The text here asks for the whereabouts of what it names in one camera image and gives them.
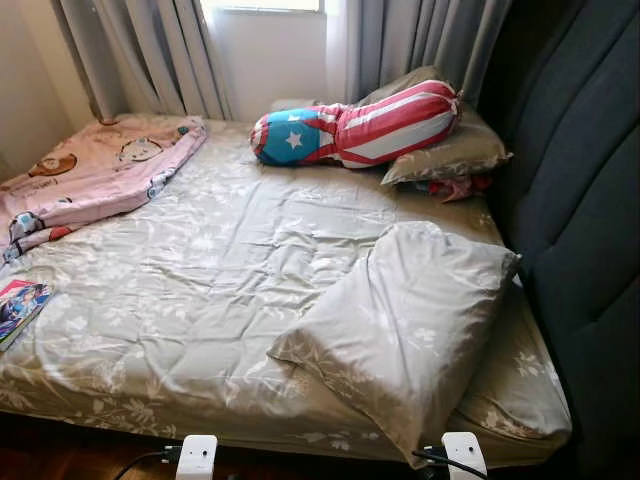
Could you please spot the star striped bolster pillow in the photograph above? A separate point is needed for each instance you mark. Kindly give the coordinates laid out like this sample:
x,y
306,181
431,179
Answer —
x,y
380,125

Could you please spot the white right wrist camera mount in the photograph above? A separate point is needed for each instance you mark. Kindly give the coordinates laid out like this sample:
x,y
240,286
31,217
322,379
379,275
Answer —
x,y
465,455

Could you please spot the pink cartoon blanket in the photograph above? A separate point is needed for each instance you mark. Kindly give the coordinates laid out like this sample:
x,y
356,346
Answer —
x,y
90,170

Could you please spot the dark grey upholstered headboard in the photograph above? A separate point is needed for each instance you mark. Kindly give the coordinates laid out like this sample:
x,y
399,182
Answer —
x,y
580,200

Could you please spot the small grey floral pillow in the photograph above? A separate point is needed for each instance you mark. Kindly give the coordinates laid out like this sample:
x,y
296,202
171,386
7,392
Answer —
x,y
450,155

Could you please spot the red patterned cloth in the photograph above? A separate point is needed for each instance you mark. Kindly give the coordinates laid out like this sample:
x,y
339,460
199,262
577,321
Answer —
x,y
455,187

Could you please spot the colourful comic book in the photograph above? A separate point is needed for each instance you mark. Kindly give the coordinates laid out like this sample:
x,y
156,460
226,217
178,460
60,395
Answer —
x,y
22,305

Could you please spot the grey curtain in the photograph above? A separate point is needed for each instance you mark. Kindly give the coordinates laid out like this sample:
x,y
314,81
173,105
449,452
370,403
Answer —
x,y
140,50
420,40

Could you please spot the large grey floral pillow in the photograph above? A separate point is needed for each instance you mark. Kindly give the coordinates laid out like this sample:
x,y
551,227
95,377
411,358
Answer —
x,y
410,320

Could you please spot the bright window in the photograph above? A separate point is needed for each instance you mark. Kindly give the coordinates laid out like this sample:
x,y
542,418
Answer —
x,y
260,5

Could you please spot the bed with grey floral sheet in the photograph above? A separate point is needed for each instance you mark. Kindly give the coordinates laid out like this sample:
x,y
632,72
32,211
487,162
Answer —
x,y
230,260

